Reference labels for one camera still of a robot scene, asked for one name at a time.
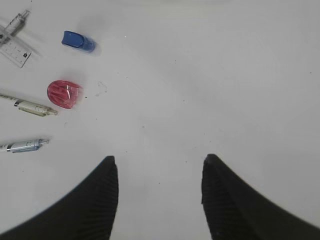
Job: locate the blue grip white pen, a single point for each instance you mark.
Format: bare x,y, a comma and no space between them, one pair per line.
24,146

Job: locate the grey grip white pen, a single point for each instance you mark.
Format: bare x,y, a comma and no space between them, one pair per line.
11,30

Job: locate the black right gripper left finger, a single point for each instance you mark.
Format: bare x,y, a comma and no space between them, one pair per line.
86,213

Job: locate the pink pencil sharpener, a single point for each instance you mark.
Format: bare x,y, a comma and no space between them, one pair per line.
63,93

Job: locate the blue pencil sharpener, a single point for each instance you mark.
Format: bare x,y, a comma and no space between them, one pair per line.
78,41

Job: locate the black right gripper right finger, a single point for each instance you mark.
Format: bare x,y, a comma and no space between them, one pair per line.
236,211

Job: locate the beige grip white pen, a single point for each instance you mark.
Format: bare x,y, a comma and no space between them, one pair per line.
30,107

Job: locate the clear plastic ruler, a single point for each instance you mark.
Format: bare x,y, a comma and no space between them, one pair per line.
13,48

